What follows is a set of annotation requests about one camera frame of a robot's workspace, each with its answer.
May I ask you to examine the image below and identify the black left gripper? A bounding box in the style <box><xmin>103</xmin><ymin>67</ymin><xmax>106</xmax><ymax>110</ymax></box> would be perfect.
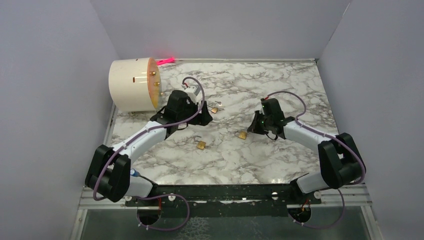
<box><xmin>177</xmin><ymin>99</ymin><xmax>213</xmax><ymax>126</ymax></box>

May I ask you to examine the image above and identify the brass padlock long shackle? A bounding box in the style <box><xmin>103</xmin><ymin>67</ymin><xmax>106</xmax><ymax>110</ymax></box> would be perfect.
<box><xmin>206</xmin><ymin>101</ymin><xmax>223</xmax><ymax>114</ymax></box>

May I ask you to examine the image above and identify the brass padlock with key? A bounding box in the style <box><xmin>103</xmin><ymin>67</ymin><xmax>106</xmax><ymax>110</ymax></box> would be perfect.
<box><xmin>234</xmin><ymin>130</ymin><xmax>248</xmax><ymax>140</ymax></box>

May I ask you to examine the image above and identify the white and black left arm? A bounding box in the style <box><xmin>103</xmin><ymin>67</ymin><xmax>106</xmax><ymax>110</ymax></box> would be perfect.
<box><xmin>84</xmin><ymin>85</ymin><xmax>213</xmax><ymax>206</ymax></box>

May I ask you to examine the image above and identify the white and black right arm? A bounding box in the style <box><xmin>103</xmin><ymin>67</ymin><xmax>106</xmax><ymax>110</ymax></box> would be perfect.
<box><xmin>247</xmin><ymin>98</ymin><xmax>366</xmax><ymax>204</ymax></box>

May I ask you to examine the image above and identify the small brass padlock centre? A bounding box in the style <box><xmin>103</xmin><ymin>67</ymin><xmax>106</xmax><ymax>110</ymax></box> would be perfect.
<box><xmin>193</xmin><ymin>135</ymin><xmax>207</xmax><ymax>150</ymax></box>

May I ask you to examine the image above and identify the pink marker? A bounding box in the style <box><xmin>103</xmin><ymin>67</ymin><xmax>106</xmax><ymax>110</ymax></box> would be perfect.
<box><xmin>156</xmin><ymin>57</ymin><xmax>175</xmax><ymax>66</ymax></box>

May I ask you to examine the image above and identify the cream cylindrical container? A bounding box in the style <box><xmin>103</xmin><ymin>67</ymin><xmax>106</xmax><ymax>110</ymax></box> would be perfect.
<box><xmin>108</xmin><ymin>57</ymin><xmax>162</xmax><ymax>112</ymax></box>

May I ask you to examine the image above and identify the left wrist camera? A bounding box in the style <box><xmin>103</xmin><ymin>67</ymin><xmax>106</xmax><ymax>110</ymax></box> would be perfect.
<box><xmin>183</xmin><ymin>84</ymin><xmax>201</xmax><ymax>104</ymax></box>

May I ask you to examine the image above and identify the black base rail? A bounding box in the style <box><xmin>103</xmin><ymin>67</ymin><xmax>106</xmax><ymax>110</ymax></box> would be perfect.
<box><xmin>125</xmin><ymin>183</ymin><xmax>322</xmax><ymax>218</ymax></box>

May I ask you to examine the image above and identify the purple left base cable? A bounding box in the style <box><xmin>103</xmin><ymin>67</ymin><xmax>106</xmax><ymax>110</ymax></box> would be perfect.
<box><xmin>136</xmin><ymin>193</ymin><xmax>192</xmax><ymax>232</ymax></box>

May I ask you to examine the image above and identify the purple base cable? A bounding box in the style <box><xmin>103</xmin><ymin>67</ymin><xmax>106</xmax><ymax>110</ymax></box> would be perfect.
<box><xmin>136</xmin><ymin>193</ymin><xmax>192</xmax><ymax>232</ymax></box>
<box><xmin>287</xmin><ymin>188</ymin><xmax>345</xmax><ymax>230</ymax></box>

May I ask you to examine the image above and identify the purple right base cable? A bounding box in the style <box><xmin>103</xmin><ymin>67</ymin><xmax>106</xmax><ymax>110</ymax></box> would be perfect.
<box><xmin>287</xmin><ymin>188</ymin><xmax>345</xmax><ymax>230</ymax></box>

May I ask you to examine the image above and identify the aluminium frame rail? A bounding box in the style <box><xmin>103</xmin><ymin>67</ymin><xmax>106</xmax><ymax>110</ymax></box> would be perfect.
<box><xmin>77</xmin><ymin>187</ymin><xmax>160</xmax><ymax>210</ymax></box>

